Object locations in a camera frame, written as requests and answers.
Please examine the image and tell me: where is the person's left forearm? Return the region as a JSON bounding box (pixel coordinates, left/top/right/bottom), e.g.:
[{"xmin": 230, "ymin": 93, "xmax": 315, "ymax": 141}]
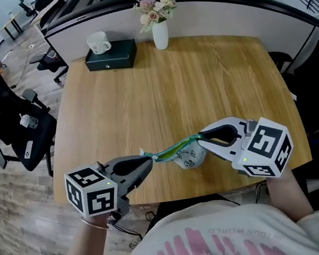
[{"xmin": 50, "ymin": 212, "xmax": 116, "ymax": 255}]

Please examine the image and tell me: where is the person's right forearm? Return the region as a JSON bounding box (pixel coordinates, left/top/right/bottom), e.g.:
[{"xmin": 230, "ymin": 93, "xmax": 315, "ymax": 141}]
[{"xmin": 263, "ymin": 164, "xmax": 317, "ymax": 227}]

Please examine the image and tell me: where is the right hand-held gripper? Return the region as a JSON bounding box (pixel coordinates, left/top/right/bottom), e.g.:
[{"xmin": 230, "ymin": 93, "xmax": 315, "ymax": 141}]
[{"xmin": 194, "ymin": 107, "xmax": 299, "ymax": 190}]

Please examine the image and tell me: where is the thin silver bracelet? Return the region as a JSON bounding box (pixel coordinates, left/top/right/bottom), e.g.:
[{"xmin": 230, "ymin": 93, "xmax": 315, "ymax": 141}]
[{"xmin": 80, "ymin": 213, "xmax": 111, "ymax": 236}]

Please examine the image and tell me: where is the white vase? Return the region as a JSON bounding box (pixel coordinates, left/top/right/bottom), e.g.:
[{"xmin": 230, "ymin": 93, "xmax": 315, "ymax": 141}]
[{"xmin": 150, "ymin": 19, "xmax": 172, "ymax": 52}]

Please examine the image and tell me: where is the light blue cloth pouch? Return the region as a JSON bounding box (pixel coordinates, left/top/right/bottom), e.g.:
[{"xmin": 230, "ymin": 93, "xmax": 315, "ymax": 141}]
[{"xmin": 137, "ymin": 132, "xmax": 211, "ymax": 177}]

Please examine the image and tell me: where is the beige partition with black rail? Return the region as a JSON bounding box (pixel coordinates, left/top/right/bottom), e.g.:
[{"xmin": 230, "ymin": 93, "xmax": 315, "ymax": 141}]
[{"xmin": 39, "ymin": 0, "xmax": 319, "ymax": 112}]

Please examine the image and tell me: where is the pink and cream flower bouquet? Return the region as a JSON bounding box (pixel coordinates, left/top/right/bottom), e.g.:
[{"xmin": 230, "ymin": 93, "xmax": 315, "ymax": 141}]
[{"xmin": 131, "ymin": 0, "xmax": 181, "ymax": 34}]

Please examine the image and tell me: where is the white smartphone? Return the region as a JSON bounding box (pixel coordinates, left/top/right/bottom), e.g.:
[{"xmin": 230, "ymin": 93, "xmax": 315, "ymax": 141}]
[{"xmin": 22, "ymin": 141, "xmax": 37, "ymax": 161}]

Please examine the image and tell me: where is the person's white printed shirt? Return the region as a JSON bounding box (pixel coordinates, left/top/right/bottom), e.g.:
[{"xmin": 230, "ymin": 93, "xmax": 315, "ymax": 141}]
[{"xmin": 48, "ymin": 183, "xmax": 319, "ymax": 255}]

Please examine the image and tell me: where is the white mug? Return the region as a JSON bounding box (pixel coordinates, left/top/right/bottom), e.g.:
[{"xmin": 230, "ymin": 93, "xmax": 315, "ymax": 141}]
[{"xmin": 85, "ymin": 29, "xmax": 113, "ymax": 57}]

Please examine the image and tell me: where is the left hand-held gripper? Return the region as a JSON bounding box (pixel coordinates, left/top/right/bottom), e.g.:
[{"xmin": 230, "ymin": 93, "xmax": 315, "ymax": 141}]
[{"xmin": 62, "ymin": 152, "xmax": 163, "ymax": 232}]

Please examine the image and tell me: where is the dark green tissue box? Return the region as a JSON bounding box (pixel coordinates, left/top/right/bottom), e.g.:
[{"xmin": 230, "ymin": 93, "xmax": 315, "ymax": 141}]
[{"xmin": 82, "ymin": 36, "xmax": 141, "ymax": 76}]

